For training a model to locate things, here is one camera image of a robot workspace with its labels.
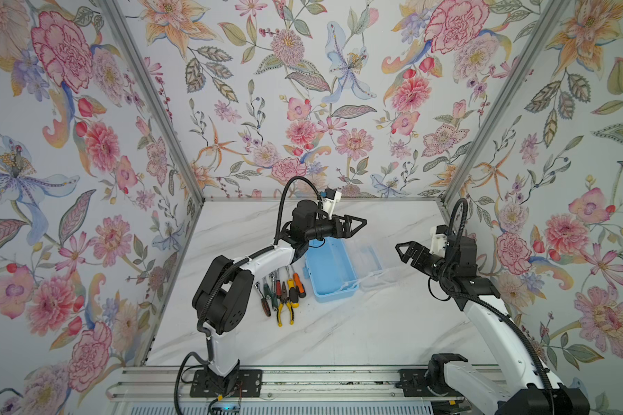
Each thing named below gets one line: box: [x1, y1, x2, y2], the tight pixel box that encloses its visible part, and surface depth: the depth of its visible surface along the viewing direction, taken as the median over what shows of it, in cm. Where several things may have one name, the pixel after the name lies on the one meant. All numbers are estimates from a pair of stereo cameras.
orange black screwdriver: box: [290, 264, 307, 299], surface depth 94 cm
